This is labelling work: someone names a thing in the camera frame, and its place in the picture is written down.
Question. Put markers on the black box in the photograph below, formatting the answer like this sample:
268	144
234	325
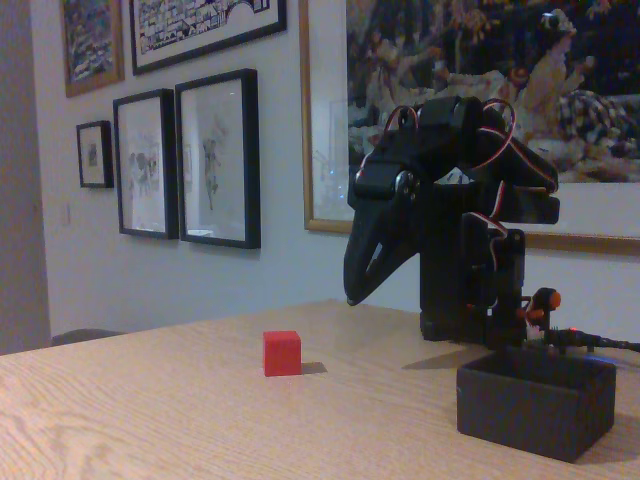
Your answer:
525	410

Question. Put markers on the small controller board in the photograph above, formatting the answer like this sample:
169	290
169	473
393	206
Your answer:
532	336

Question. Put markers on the black clamp with orange knobs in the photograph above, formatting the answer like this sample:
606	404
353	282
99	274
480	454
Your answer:
542	300

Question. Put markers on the dark chair back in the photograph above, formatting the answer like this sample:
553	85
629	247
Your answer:
85	336

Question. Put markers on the black framed cityscape print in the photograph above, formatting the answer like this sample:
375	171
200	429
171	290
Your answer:
200	30

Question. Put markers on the small black framed picture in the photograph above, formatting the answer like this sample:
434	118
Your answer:
94	155

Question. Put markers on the large gold framed painting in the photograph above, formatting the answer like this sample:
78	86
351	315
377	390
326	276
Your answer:
575	50

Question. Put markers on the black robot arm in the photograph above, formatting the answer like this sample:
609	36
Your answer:
450	250

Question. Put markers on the tall black framed drawing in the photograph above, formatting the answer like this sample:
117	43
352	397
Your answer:
217	160

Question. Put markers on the wood framed colourful painting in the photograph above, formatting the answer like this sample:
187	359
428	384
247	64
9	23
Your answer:
92	40

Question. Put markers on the medium black framed drawing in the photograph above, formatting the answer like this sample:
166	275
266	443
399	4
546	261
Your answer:
145	165

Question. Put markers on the red cube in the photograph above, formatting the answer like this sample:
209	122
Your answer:
281	353

